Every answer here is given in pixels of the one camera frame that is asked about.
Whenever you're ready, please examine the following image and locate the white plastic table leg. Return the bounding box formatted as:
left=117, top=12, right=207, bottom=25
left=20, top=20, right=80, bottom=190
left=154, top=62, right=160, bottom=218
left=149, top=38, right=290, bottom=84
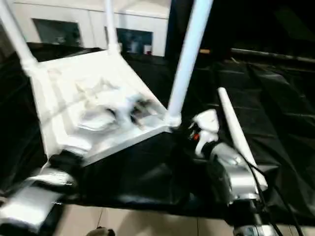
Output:
left=217, top=87, right=269, bottom=192
left=104, top=0, right=123, bottom=57
left=166, top=0, right=215, bottom=129
left=0, top=0, right=38, bottom=72

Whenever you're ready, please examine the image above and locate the white plastic table top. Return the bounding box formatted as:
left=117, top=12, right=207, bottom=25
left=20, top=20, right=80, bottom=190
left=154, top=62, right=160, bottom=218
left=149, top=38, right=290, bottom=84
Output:
left=23, top=48, right=183, bottom=168

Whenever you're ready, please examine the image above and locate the black work surface mat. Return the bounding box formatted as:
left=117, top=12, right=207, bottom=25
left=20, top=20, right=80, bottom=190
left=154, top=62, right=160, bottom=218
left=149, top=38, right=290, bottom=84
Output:
left=0, top=41, right=315, bottom=222

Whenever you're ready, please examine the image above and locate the dark grey tube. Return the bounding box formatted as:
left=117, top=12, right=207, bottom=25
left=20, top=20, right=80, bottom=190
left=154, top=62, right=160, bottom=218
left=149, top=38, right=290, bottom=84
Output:
left=230, top=48, right=315, bottom=62

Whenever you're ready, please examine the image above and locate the white glass-door cabinet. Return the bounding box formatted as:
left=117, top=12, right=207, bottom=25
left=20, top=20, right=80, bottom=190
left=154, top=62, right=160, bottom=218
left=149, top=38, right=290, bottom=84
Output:
left=9, top=0, right=171, bottom=57

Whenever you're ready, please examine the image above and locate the black backdrop cloth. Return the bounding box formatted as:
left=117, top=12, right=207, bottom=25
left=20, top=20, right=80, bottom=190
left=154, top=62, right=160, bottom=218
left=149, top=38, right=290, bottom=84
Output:
left=166, top=0, right=315, bottom=63

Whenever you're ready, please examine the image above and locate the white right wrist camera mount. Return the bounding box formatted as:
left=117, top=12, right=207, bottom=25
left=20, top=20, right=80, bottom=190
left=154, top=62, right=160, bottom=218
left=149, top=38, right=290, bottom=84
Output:
left=191, top=109, right=220, bottom=158

